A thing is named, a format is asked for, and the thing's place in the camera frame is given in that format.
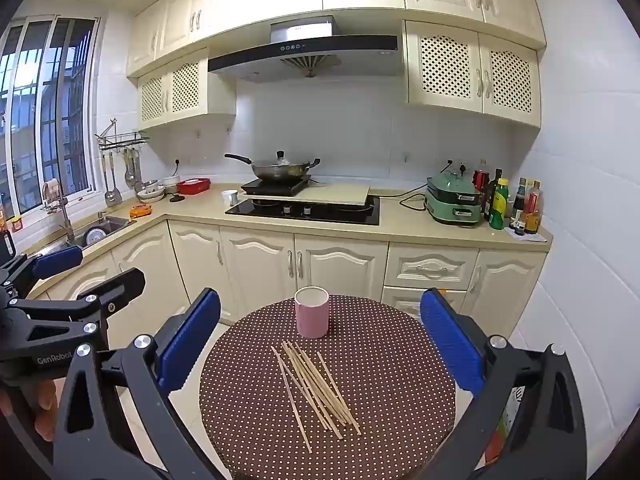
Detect hanging metal spatula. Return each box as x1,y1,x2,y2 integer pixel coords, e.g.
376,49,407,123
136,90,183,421
103,152,123,207

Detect steel faucet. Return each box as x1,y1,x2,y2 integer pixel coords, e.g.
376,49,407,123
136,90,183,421
42,180,77,242

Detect steel wok with black handle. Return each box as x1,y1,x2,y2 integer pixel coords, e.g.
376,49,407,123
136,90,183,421
224,150,321,184

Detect dark glass bottle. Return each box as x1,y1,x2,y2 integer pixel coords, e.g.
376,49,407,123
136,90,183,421
484,168,502,222

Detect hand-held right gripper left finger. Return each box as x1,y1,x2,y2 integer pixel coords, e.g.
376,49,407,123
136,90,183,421
52,287,228,480

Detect barred kitchen window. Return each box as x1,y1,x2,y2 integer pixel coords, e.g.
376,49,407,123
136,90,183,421
0,16,102,213

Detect wall utensil rack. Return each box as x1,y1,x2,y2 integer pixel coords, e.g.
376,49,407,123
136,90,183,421
95,119,151,152

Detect green electric cooker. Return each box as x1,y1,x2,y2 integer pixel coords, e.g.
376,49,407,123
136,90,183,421
424,172,484,226

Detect stacked white bowls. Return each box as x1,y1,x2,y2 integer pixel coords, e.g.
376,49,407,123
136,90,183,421
137,179,167,204

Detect person's left hand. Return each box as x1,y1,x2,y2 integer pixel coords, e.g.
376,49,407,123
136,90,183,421
0,378,59,441

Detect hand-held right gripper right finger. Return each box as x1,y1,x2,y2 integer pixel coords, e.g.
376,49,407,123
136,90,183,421
420,287,588,480

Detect black glass range hood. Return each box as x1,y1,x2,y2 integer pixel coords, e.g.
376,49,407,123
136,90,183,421
207,16,405,83

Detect bunch of wooden chopsticks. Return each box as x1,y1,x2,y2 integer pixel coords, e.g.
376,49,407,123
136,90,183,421
271,341,362,453

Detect black glass gas hob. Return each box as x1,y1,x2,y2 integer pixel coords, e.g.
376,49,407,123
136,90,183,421
225,196,381,227

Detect cream base cabinets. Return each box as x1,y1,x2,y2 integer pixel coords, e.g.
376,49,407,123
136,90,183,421
30,220,549,343

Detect steel sink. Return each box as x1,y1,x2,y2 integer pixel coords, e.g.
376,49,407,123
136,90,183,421
64,215,133,249

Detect pink cup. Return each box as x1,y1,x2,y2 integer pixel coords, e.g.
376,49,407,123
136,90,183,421
294,286,331,339

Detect hanging metal ladle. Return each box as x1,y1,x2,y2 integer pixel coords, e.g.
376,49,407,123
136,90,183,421
123,148,144,191

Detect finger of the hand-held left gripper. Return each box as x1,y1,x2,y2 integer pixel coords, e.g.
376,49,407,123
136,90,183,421
0,246,84,306
7,267,147,347

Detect black induction cooker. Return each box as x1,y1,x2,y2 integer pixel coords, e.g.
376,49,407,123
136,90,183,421
243,175,312,195

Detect brown polka dot tablecloth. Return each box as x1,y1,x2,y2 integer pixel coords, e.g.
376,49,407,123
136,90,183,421
199,295,457,480

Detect cream lattice door cabinet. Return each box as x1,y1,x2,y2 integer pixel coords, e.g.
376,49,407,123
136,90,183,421
136,47,237,131
404,20,542,128

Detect black power cable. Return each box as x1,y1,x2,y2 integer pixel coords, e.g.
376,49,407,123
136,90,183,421
399,185,432,212

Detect dark sauce bottle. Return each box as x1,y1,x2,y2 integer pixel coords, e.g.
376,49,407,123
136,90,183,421
510,177,527,227

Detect orange sauce bottle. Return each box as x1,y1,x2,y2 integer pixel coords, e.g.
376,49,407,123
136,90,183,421
524,180,544,235

